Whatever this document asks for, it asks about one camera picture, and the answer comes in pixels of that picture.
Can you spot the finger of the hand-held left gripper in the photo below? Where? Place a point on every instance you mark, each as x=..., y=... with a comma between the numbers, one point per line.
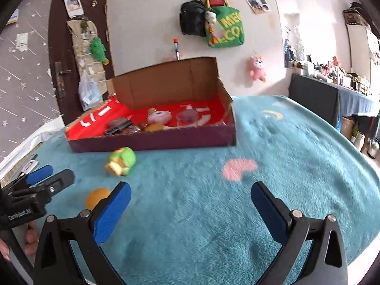
x=38, y=174
x=61, y=181

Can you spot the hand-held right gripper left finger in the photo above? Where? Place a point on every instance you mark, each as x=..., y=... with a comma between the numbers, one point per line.
x=114, y=213

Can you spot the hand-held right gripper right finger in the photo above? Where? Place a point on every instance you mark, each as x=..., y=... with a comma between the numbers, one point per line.
x=268, y=213

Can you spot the orange ball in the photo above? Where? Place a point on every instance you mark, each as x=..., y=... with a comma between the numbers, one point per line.
x=153, y=127
x=95, y=199

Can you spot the cardboard box with red lining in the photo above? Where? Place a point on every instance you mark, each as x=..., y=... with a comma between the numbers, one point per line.
x=178, y=138

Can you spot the person's left hand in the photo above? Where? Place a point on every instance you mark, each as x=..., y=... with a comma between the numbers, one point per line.
x=30, y=239

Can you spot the green squishy toy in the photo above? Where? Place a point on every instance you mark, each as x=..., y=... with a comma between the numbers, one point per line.
x=124, y=158

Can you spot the teal fleece blanket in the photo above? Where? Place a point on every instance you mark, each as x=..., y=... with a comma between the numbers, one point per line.
x=193, y=213

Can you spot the black cylinder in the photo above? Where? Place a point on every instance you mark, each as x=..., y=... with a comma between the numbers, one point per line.
x=118, y=128

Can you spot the white plastic bag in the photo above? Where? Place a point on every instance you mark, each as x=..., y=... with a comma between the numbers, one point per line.
x=89, y=93

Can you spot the pink plush toy with crown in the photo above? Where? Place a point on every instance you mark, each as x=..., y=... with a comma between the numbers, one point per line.
x=158, y=117

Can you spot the black cloth covered desk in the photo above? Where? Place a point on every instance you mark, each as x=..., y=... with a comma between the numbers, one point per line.
x=314, y=101

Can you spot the clear plastic cup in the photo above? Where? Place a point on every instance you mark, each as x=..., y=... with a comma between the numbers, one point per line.
x=187, y=115

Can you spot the metal kettle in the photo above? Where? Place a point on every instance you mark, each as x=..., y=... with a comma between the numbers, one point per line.
x=373, y=148

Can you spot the beige hanging organizer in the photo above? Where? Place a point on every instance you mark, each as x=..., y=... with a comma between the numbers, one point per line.
x=78, y=50

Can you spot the green plush toy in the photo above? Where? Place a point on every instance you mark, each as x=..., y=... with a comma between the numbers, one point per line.
x=98, y=49

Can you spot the dark brown door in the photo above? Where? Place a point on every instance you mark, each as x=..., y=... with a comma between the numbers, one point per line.
x=59, y=35

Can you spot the blue cloth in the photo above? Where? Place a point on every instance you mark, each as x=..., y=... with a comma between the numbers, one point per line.
x=356, y=102

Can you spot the pink hanging plush toy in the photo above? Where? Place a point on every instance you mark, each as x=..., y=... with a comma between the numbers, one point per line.
x=256, y=68

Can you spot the row of small desk items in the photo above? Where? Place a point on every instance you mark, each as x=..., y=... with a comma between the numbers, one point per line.
x=335, y=74

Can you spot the photo on door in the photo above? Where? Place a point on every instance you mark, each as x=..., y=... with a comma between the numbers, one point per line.
x=72, y=4

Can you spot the marker pen with orange cap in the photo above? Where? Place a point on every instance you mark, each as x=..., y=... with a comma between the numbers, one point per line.
x=176, y=49

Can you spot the red tassel charm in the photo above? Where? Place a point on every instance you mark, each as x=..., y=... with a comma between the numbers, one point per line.
x=210, y=32

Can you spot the green tote bag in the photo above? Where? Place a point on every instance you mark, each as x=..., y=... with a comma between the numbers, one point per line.
x=231, y=26

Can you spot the white cabinet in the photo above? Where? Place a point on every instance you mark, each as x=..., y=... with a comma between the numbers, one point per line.
x=359, y=44

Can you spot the black backpack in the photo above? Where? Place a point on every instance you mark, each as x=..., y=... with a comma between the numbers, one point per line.
x=191, y=17

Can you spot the white wall switch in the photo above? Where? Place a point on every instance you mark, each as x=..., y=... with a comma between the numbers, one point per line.
x=22, y=40

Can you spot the white wall box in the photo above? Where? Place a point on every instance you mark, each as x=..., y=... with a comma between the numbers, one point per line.
x=13, y=16

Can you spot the wall photo print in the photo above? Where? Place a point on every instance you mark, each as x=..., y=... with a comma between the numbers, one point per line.
x=255, y=1

